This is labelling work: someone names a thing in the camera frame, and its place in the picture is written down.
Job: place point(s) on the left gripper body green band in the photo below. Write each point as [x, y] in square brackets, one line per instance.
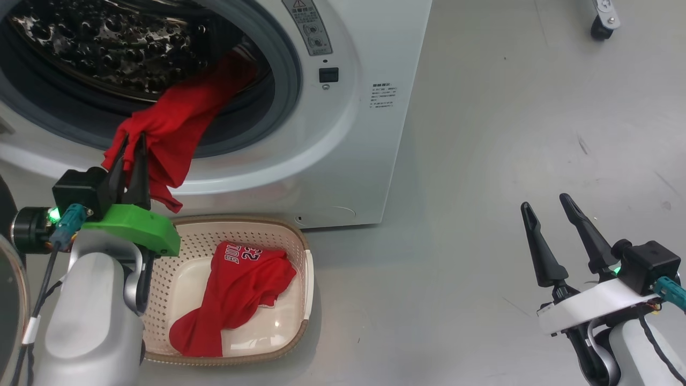
[139, 228]

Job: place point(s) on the plain red garment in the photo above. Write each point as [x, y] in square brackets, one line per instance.
[171, 123]

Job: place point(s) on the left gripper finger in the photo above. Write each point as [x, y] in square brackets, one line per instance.
[118, 179]
[140, 182]

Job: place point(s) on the white front-load washing machine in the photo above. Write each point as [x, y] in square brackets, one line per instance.
[348, 161]

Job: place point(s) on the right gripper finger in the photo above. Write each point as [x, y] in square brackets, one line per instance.
[592, 241]
[544, 257]

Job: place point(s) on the grey warning label sticker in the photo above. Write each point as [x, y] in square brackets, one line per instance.
[310, 27]

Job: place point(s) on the metal stand leg with caster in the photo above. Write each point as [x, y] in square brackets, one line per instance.
[605, 19]

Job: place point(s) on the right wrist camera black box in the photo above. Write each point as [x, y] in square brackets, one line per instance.
[648, 265]

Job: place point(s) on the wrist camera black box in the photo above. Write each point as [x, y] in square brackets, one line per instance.
[80, 190]
[648, 265]

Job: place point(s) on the steel washing machine drum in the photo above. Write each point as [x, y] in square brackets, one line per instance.
[107, 43]

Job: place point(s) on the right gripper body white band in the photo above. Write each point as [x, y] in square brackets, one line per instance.
[595, 303]

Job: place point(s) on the red printed basketball jersey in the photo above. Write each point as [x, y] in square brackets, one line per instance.
[241, 289]

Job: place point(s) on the small printed text sticker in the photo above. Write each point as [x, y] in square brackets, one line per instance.
[383, 95]

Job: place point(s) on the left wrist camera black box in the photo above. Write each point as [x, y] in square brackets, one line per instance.
[80, 190]

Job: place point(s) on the cream perforated laundry basket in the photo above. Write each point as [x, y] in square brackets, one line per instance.
[289, 300]

